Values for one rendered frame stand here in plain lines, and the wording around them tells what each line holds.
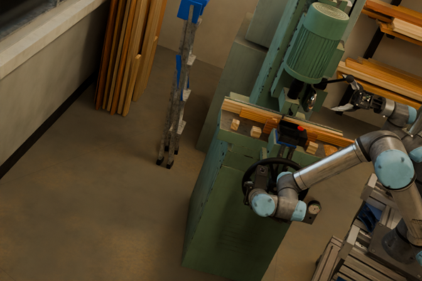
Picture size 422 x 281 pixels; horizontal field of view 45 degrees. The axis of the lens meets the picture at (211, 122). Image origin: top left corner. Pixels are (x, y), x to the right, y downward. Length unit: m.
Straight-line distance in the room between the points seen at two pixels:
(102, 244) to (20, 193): 0.56
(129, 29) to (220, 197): 1.46
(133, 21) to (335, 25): 1.70
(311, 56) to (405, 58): 2.73
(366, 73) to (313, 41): 2.25
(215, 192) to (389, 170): 1.01
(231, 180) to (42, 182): 1.19
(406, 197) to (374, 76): 2.67
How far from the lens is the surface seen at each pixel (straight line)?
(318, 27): 2.19
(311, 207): 2.50
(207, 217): 2.61
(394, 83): 4.50
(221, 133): 2.31
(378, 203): 2.69
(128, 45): 3.60
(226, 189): 2.49
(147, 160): 3.46
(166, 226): 3.05
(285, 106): 2.37
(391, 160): 1.75
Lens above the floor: 2.08
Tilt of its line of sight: 31 degrees down
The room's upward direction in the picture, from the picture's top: 20 degrees clockwise
